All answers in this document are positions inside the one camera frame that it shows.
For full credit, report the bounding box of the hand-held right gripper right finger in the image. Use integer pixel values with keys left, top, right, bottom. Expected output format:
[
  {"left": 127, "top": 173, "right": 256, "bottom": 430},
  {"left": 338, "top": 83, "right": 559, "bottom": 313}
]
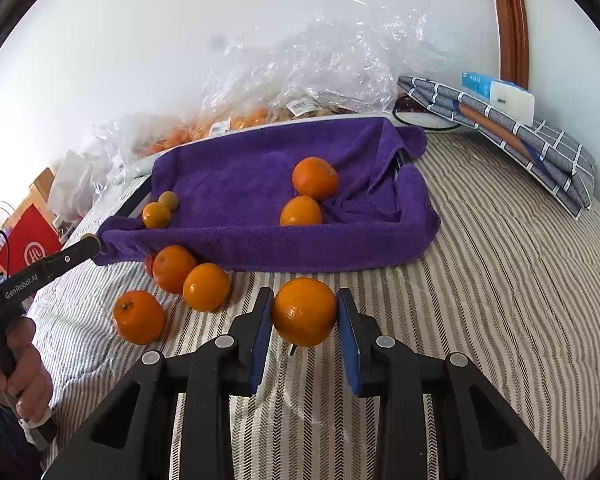
[{"left": 336, "top": 287, "right": 563, "bottom": 480}]

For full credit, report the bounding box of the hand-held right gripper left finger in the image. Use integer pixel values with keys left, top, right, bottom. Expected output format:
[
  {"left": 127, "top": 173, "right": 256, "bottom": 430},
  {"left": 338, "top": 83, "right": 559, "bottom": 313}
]
[{"left": 42, "top": 287, "right": 276, "bottom": 480}]

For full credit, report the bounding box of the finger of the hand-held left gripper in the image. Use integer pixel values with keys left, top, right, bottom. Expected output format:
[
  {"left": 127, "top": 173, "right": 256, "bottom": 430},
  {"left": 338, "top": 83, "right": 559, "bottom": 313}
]
[{"left": 44, "top": 234, "right": 105, "bottom": 276}]

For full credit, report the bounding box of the black-edged tray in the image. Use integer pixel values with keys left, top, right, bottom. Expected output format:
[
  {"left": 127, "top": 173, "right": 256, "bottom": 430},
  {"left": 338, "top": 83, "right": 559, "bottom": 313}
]
[{"left": 112, "top": 152, "right": 411, "bottom": 221}]

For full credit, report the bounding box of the small orange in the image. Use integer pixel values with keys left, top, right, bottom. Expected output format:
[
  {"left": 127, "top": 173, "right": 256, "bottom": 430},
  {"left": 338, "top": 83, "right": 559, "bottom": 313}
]
[{"left": 142, "top": 202, "right": 173, "bottom": 230}]

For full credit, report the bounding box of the purple towel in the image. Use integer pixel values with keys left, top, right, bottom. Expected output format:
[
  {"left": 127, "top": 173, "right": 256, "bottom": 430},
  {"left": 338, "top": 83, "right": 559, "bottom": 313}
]
[{"left": 92, "top": 116, "right": 442, "bottom": 273}]

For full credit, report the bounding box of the person's left hand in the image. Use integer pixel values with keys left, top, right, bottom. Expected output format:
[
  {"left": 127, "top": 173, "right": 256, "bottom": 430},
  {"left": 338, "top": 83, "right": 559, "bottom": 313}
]
[{"left": 0, "top": 317, "right": 54, "bottom": 423}]

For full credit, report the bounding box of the red paper bag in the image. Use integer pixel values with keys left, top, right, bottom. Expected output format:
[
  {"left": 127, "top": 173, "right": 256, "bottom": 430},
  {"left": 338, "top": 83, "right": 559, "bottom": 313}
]
[{"left": 0, "top": 202, "right": 63, "bottom": 276}]

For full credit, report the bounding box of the white plastic bag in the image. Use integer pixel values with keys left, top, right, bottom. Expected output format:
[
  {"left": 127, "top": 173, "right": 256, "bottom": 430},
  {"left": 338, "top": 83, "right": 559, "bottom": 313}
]
[{"left": 47, "top": 149, "right": 98, "bottom": 221}]

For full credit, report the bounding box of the brown paper bag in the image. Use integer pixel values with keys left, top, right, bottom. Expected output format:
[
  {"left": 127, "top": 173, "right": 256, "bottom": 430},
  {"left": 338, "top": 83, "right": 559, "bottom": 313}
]
[{"left": 0, "top": 167, "right": 56, "bottom": 231}]

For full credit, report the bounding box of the orange with green stem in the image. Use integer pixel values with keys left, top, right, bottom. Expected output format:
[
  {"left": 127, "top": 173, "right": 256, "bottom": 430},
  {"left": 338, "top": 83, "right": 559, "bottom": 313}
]
[{"left": 113, "top": 290, "right": 166, "bottom": 345}]

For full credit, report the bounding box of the grey striped blanket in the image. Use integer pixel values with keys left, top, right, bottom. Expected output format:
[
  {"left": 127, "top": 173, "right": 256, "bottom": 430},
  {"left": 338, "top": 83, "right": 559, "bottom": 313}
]
[{"left": 25, "top": 125, "right": 600, "bottom": 480}]

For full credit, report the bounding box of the clear plastic bag of oranges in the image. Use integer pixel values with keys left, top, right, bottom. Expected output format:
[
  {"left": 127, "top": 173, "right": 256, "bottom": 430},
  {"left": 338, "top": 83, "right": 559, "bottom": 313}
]
[{"left": 92, "top": 105, "right": 281, "bottom": 161}]

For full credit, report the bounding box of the clear plastic bag of kiwis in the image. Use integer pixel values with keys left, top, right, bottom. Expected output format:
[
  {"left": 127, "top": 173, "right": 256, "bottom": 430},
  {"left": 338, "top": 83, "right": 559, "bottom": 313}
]
[{"left": 200, "top": 0, "right": 461, "bottom": 126}]

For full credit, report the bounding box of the folded grey checkered cloth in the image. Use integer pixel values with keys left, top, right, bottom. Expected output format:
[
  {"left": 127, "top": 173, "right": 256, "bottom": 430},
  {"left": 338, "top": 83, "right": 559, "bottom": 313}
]
[{"left": 397, "top": 75, "right": 596, "bottom": 218}]

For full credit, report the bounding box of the blue and white box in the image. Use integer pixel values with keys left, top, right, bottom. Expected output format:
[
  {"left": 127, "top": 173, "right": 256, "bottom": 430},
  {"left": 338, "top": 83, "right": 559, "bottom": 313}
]
[{"left": 461, "top": 71, "right": 537, "bottom": 127}]

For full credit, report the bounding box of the brown wooden door frame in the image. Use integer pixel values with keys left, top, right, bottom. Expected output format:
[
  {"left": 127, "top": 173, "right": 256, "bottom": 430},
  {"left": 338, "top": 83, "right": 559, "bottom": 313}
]
[{"left": 485, "top": 0, "right": 531, "bottom": 91}]

